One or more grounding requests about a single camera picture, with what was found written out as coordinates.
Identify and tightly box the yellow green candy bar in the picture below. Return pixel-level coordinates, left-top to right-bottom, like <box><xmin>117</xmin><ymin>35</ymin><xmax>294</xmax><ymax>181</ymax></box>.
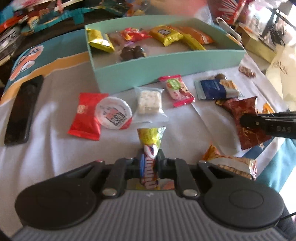
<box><xmin>137</xmin><ymin>126</ymin><xmax>166</xmax><ymax>190</ymax></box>

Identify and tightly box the dark red snack packet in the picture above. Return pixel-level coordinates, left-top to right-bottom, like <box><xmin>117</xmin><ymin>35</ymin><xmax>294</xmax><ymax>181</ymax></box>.
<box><xmin>215</xmin><ymin>96</ymin><xmax>271</xmax><ymax>150</ymax></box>

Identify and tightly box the red square snack packet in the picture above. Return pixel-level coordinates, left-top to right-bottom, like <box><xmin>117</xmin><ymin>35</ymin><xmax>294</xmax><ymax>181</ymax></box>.
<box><xmin>68</xmin><ymin>92</ymin><xmax>109</xmax><ymax>141</ymax></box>

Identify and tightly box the round white jelly cup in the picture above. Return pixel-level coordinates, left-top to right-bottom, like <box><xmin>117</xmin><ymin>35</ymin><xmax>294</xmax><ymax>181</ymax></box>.
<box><xmin>95</xmin><ymin>96</ymin><xmax>132</xmax><ymax>130</ymax></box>

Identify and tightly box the pink green candy packet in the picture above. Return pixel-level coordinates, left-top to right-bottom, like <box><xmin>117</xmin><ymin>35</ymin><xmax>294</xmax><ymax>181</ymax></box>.
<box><xmin>158</xmin><ymin>75</ymin><xmax>195</xmax><ymax>108</ymax></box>

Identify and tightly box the clear rice cake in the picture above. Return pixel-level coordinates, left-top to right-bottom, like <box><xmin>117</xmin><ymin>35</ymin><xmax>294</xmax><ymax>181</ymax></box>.
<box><xmin>132</xmin><ymin>87</ymin><xmax>169</xmax><ymax>123</ymax></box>

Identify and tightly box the blue silver snack packet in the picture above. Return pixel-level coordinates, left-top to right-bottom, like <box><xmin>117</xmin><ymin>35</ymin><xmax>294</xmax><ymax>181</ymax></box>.
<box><xmin>194</xmin><ymin>79</ymin><xmax>243</xmax><ymax>100</ymax></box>

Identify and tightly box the orange wafer snack pack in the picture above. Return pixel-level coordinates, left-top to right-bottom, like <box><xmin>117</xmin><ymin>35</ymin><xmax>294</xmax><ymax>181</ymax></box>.
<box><xmin>169</xmin><ymin>25</ymin><xmax>214</xmax><ymax>45</ymax></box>

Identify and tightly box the long yellow snack bar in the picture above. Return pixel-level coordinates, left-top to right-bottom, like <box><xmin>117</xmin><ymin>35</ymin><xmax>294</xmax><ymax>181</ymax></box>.
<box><xmin>181</xmin><ymin>34</ymin><xmax>206</xmax><ymax>51</ymax></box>

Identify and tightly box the yellow wafer snack pack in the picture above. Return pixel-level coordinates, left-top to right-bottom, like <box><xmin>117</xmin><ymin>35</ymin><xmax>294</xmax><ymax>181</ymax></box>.
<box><xmin>86</xmin><ymin>29</ymin><xmax>115</xmax><ymax>53</ymax></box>

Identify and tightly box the yellow orange chip packet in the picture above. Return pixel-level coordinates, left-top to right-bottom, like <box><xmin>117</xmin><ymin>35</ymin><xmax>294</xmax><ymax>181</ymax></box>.
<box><xmin>149</xmin><ymin>25</ymin><xmax>184</xmax><ymax>47</ymax></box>

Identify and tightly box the orange-red snack pouch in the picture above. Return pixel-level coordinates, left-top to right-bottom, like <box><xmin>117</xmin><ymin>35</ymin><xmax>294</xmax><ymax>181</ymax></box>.
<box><xmin>120</xmin><ymin>28</ymin><xmax>151</xmax><ymax>42</ymax></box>

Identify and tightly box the small orange snack packet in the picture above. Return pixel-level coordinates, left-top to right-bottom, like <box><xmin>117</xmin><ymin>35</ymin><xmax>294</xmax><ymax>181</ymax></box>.
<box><xmin>202</xmin><ymin>144</ymin><xmax>258</xmax><ymax>181</ymax></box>

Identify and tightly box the red patterned candy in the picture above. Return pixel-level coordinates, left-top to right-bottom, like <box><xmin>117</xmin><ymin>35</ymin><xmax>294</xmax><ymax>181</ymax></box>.
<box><xmin>238</xmin><ymin>65</ymin><xmax>256</xmax><ymax>78</ymax></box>

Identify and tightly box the gold cardboard box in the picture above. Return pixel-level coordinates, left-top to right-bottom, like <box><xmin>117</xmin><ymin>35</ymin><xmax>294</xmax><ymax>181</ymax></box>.
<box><xmin>235</xmin><ymin>23</ymin><xmax>282</xmax><ymax>63</ymax></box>

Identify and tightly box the white printed tablecloth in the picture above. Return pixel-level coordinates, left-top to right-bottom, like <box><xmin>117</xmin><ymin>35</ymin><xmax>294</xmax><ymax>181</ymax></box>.
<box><xmin>1</xmin><ymin>30</ymin><xmax>295</xmax><ymax>235</ymax></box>

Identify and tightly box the white power strip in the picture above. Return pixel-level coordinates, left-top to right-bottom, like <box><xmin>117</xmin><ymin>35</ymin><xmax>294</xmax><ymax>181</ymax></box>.
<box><xmin>216</xmin><ymin>17</ymin><xmax>242</xmax><ymax>43</ymax></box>

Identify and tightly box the mint green cardboard box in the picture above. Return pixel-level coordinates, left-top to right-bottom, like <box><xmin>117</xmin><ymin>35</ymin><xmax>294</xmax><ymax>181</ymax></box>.
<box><xmin>85</xmin><ymin>15</ymin><xmax>246</xmax><ymax>94</ymax></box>

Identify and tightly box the black smartphone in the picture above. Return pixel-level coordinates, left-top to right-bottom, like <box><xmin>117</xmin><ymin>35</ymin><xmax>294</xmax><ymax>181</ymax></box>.
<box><xmin>4</xmin><ymin>75</ymin><xmax>44</xmax><ymax>146</ymax></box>

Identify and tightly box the Union Jack red tin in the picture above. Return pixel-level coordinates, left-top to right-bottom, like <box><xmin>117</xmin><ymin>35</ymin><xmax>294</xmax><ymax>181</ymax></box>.
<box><xmin>207</xmin><ymin>0</ymin><xmax>246</xmax><ymax>25</ymax></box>

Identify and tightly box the teal toy track set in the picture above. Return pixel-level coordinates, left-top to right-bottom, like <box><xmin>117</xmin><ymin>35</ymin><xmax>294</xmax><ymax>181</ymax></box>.
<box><xmin>1</xmin><ymin>1</ymin><xmax>132</xmax><ymax>33</ymax></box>

